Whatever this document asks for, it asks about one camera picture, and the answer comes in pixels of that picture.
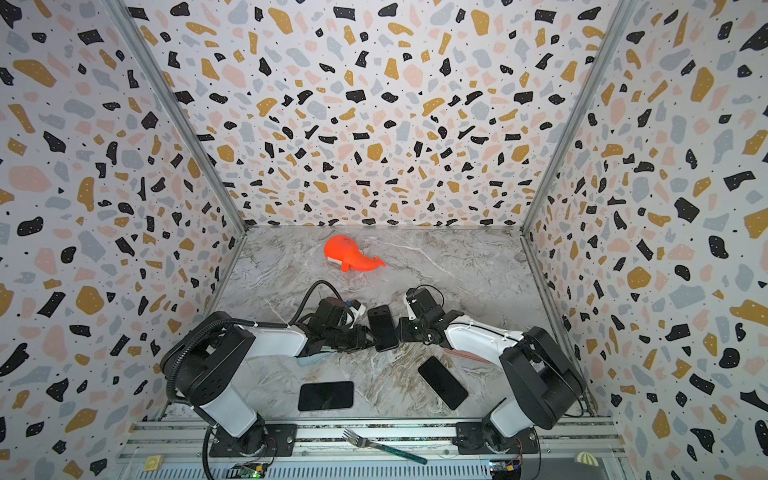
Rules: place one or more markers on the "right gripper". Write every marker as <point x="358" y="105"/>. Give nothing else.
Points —
<point x="411" y="328"/>

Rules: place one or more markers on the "green circuit board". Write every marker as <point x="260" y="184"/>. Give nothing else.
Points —
<point x="247" y="471"/>

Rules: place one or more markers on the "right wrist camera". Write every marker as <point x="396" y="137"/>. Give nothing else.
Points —
<point x="409" y="308"/>

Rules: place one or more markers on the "black smartphone front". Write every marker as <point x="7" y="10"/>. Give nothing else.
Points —
<point x="326" y="396"/>

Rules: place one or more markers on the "light blue phone case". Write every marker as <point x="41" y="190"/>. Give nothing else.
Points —
<point x="305" y="361"/>

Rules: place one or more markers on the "black smartphone right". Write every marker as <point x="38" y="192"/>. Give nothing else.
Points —
<point x="443" y="383"/>

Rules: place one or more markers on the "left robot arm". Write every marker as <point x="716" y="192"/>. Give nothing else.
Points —
<point x="200" y="368"/>

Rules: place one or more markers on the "pink phone case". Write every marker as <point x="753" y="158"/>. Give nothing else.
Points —
<point x="466" y="355"/>

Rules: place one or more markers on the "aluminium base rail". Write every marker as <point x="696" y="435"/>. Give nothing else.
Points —
<point x="345" y="448"/>

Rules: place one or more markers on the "red whale toy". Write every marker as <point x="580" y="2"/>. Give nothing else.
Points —
<point x="343" y="250"/>

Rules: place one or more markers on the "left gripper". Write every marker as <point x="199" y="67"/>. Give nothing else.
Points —
<point x="357" y="339"/>

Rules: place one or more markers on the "metal fork green handle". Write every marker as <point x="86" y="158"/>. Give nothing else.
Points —
<point x="362" y="442"/>

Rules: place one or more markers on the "black smartphone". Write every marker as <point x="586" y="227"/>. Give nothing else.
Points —
<point x="326" y="396"/>
<point x="443" y="383"/>

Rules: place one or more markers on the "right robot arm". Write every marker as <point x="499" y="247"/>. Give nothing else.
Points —
<point x="544" y="382"/>

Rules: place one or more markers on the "black phone case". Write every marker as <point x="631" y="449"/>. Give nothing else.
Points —
<point x="383" y="329"/>

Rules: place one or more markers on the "white striped round object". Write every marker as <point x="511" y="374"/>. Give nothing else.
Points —
<point x="586" y="458"/>

